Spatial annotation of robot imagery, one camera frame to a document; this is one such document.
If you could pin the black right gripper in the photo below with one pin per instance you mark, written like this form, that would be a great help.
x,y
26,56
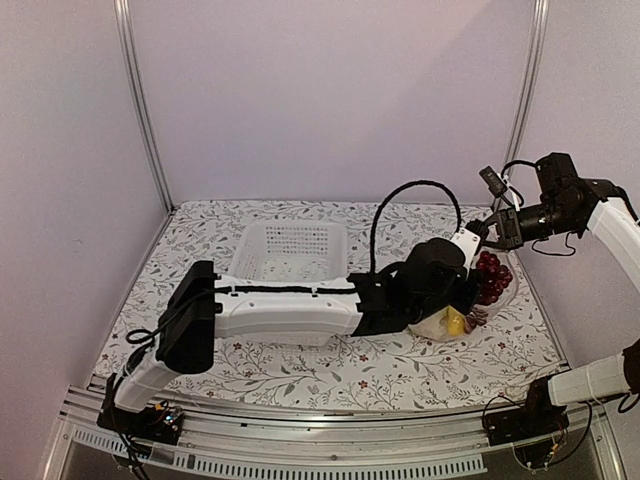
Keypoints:
x,y
507,241

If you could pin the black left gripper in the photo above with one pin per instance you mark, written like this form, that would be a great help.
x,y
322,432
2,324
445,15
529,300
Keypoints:
x,y
467,302

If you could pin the clear zip top bag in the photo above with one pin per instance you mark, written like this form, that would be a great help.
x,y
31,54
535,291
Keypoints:
x,y
475,300

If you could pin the dark red toy grapes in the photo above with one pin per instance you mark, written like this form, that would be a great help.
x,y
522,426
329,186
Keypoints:
x,y
497,277

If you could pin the white toy cabbage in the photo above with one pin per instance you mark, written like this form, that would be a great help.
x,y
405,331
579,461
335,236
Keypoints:
x,y
432,328

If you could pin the yellow toy lemon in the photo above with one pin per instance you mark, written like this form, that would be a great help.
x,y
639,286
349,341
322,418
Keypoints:
x,y
455,322

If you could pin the white plastic mesh basket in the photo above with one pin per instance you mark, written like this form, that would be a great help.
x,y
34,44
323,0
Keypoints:
x,y
289,254

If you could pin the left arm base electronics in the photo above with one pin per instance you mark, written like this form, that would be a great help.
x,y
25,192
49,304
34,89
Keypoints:
x,y
160,423

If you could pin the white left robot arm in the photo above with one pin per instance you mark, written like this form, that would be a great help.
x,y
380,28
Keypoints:
x,y
207,305

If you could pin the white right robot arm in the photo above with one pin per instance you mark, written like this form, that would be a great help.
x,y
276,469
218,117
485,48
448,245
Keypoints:
x,y
616,376

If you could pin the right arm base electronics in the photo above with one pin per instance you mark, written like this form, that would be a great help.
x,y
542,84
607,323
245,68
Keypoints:
x,y
504,421

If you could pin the floral patterned table mat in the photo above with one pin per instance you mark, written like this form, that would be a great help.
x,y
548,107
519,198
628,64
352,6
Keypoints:
x,y
385,373

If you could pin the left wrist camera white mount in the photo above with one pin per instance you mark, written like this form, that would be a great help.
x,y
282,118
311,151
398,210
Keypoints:
x,y
468,242

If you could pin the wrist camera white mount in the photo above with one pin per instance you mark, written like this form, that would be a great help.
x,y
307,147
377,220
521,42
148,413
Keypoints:
x,y
502,190
468,242

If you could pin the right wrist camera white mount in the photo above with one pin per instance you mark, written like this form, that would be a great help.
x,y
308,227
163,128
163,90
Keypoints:
x,y
502,190

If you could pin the right aluminium frame post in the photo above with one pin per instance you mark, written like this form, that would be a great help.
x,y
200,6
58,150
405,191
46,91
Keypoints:
x,y
531,70

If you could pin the aluminium frame post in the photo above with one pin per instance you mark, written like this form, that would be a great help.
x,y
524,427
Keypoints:
x,y
134,76
531,70

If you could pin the aluminium front rail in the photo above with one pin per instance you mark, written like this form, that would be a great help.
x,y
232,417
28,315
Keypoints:
x,y
225,440

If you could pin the left aluminium frame post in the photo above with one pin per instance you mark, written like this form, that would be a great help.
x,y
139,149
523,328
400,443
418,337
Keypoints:
x,y
134,76

